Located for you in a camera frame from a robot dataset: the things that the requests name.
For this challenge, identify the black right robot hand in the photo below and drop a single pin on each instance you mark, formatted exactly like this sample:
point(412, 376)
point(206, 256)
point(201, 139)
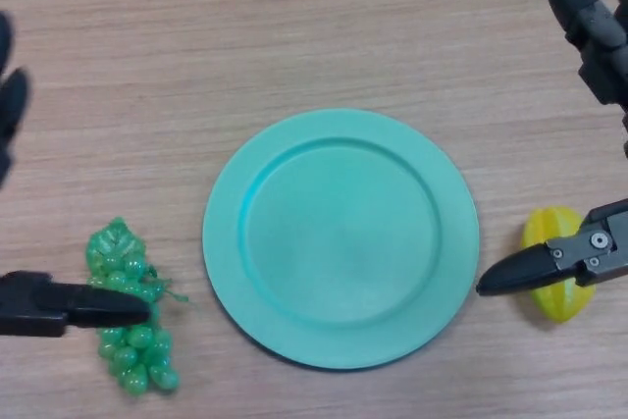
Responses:
point(525, 272)

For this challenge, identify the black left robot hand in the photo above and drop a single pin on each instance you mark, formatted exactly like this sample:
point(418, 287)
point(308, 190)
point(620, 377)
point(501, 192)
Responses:
point(88, 308)

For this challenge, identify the green plastic grape bunch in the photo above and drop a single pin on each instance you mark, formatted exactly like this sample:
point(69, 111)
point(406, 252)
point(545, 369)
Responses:
point(127, 355)

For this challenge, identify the round green plate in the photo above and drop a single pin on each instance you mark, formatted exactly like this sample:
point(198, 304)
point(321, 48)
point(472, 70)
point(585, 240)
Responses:
point(343, 242)

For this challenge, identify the yellow starfruit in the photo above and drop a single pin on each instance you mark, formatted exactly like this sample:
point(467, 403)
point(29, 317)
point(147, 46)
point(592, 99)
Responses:
point(559, 303)

